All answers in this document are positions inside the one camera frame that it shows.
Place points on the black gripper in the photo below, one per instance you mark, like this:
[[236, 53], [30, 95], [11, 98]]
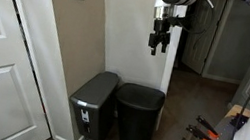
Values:
[[161, 26]]

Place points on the grey step bin with lid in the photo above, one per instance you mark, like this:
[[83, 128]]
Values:
[[94, 92]]

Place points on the black open waste bin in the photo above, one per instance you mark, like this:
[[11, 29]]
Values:
[[137, 122]]

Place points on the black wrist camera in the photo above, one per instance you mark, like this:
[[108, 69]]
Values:
[[176, 21]]

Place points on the white door frame trim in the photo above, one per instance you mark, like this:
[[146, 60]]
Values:
[[43, 33]]

